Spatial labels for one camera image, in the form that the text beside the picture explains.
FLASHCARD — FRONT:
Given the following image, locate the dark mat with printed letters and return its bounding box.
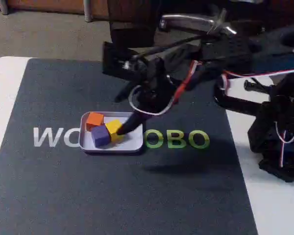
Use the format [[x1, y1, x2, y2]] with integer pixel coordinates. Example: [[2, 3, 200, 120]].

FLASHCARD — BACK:
[[0, 58, 258, 235]]

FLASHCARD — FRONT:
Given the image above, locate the yellow wooden cube block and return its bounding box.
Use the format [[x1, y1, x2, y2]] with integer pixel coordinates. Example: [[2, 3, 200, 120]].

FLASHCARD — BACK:
[[105, 119, 125, 142]]

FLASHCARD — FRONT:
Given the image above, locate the purple wooden cube block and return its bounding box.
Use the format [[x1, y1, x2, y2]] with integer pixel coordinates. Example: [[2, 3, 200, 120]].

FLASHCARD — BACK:
[[91, 124, 111, 148]]

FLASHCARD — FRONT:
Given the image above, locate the chrome chair base leg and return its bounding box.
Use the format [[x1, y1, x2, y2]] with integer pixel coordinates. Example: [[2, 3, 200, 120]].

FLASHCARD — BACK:
[[159, 9, 237, 35]]

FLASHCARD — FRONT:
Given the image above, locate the orange wooden cube block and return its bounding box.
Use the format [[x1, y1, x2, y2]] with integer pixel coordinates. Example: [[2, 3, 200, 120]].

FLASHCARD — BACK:
[[85, 112, 105, 132]]

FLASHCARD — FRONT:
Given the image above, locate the black table clamp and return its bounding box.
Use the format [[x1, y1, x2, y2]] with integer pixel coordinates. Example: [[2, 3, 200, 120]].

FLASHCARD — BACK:
[[213, 75, 279, 116]]

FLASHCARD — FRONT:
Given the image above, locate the pale lavender rectangular tray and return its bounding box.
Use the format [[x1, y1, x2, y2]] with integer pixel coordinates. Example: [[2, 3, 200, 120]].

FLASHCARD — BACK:
[[79, 111, 144, 155]]

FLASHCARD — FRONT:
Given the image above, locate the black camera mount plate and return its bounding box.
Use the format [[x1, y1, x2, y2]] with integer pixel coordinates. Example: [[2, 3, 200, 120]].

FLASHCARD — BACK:
[[101, 41, 164, 82]]

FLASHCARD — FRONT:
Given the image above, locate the dark chair caster block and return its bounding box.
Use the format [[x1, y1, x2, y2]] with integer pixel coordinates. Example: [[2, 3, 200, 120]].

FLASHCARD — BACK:
[[107, 0, 155, 47]]

